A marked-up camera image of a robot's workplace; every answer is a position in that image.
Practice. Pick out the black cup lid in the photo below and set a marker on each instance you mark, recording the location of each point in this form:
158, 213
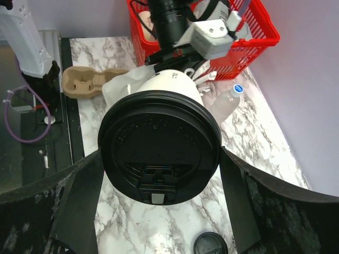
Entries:
159, 147

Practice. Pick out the red plastic shopping basket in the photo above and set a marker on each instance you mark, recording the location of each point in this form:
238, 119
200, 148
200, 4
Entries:
241, 54

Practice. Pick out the light blue paper bag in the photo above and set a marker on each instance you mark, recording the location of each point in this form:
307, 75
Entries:
126, 84

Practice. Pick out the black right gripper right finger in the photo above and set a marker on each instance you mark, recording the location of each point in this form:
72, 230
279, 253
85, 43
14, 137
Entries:
269, 215

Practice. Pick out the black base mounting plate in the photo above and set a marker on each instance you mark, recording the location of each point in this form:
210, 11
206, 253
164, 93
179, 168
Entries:
62, 145

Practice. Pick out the aluminium rail frame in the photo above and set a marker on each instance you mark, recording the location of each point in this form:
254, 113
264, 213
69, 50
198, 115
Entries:
51, 40

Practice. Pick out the white paper cup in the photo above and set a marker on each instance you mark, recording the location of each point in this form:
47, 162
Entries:
173, 81

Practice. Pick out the brown cardboard cup carrier stack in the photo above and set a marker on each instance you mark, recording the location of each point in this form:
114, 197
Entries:
80, 82

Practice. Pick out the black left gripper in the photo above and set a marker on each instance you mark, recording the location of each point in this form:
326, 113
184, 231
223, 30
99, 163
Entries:
179, 58

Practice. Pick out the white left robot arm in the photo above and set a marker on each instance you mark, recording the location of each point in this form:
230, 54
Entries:
171, 20

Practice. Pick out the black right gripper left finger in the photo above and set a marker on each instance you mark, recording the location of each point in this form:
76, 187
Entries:
55, 214

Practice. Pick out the clear water bottle blue cap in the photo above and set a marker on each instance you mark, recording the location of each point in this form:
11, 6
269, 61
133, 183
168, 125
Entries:
226, 103

